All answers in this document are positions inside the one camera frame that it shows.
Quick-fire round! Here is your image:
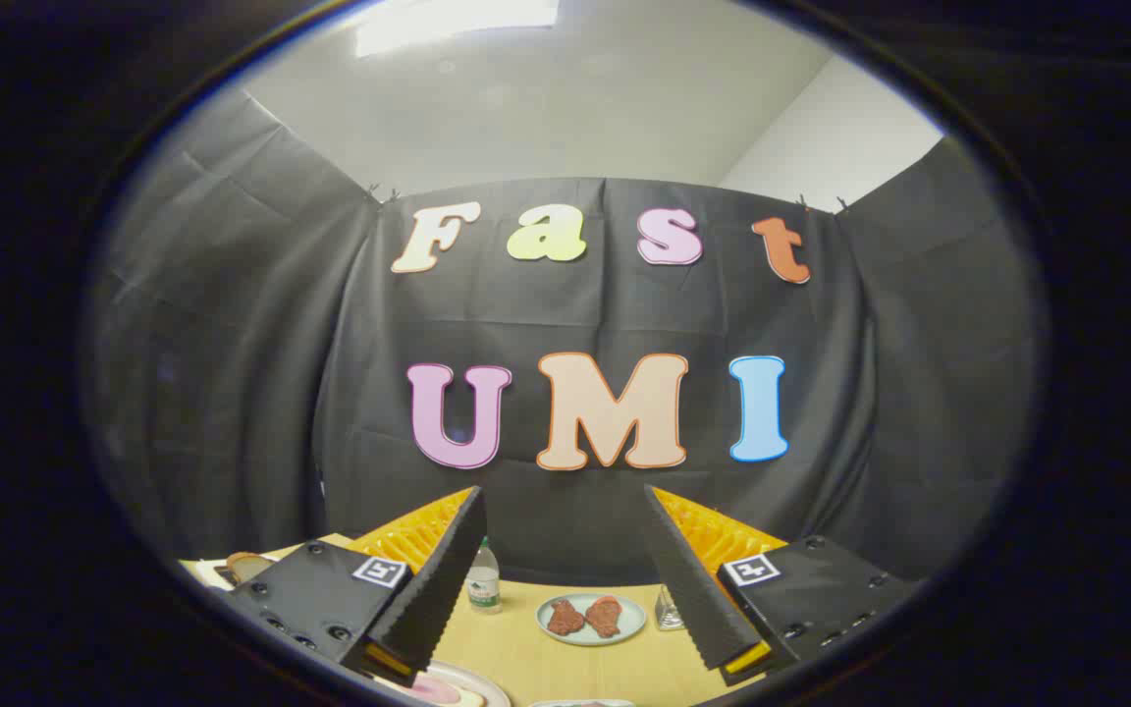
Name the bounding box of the clear plastic water bottle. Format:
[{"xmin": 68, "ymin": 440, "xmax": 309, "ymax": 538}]
[{"xmin": 467, "ymin": 537, "xmax": 503, "ymax": 616}]

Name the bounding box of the round beige plate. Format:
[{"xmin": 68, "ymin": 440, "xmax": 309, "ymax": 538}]
[{"xmin": 374, "ymin": 660, "xmax": 512, "ymax": 707}]

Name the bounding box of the black backdrop cloth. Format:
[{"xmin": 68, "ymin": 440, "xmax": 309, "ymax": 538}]
[{"xmin": 84, "ymin": 88, "xmax": 1048, "ymax": 590}]

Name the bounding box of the fried meat piece orange end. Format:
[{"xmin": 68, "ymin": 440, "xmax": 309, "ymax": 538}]
[{"xmin": 585, "ymin": 595, "xmax": 622, "ymax": 639}]

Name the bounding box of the pale green oval plate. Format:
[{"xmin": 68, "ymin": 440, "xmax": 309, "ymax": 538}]
[{"xmin": 536, "ymin": 593, "xmax": 647, "ymax": 646}]

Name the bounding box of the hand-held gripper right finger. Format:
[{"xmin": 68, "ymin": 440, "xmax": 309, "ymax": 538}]
[{"xmin": 644, "ymin": 484, "xmax": 920, "ymax": 686}]

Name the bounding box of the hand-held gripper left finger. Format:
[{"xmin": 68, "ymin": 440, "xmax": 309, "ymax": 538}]
[{"xmin": 227, "ymin": 486, "xmax": 488, "ymax": 688}]

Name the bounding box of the pink ham slice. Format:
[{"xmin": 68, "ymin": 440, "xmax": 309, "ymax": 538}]
[{"xmin": 406, "ymin": 676, "xmax": 464, "ymax": 707}]

